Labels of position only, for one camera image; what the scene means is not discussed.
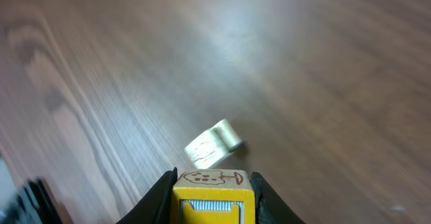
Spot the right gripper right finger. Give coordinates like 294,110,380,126
250,172,305,224

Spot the yellow top block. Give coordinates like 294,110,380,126
170,170,256,224

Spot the pale drawing wooden block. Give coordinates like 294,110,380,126
185,119,244,169

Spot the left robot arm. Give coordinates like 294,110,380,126
1,158,73,224

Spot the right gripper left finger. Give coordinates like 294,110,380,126
117,167,178,224

